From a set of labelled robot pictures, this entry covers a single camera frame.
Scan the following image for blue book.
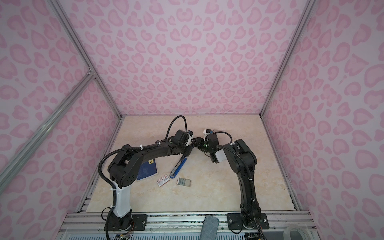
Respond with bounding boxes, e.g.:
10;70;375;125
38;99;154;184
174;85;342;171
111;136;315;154
137;159;158;181

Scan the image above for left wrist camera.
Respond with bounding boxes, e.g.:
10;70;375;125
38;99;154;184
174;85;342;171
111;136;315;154
186;131;194;146

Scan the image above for clear tape roll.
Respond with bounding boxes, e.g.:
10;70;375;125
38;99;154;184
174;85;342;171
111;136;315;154
283;226;311;240

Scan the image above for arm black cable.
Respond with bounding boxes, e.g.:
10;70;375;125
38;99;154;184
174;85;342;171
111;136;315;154
97;115;188;193
211;131;268;240

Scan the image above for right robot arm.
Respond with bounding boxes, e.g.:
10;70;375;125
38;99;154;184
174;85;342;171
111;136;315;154
192;131;262;228

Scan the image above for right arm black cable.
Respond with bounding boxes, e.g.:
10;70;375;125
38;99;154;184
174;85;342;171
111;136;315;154
211;131;268;240

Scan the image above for staple tray with staples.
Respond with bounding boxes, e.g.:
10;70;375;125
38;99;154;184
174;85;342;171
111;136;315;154
177;178;192;187

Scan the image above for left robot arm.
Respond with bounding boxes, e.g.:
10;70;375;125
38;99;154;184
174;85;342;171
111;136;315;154
108;130;194;218

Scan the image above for left aluminium frame beam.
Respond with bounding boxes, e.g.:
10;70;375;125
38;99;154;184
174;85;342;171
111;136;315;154
1;71;95;193

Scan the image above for aluminium corner frame post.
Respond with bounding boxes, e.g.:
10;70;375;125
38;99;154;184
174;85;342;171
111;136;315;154
259;0;317;118

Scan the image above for grey foam block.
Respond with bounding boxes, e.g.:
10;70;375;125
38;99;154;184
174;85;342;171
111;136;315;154
200;215;220;240

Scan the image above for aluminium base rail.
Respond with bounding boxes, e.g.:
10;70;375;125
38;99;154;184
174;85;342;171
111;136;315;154
56;211;320;240

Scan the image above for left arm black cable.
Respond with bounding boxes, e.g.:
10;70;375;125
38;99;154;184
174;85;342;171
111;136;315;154
97;115;188;193

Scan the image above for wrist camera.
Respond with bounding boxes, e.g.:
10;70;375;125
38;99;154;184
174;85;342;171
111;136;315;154
203;129;213;140
186;131;194;146

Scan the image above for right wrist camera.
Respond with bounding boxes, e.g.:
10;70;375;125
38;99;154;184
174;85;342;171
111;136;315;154
203;129;213;140

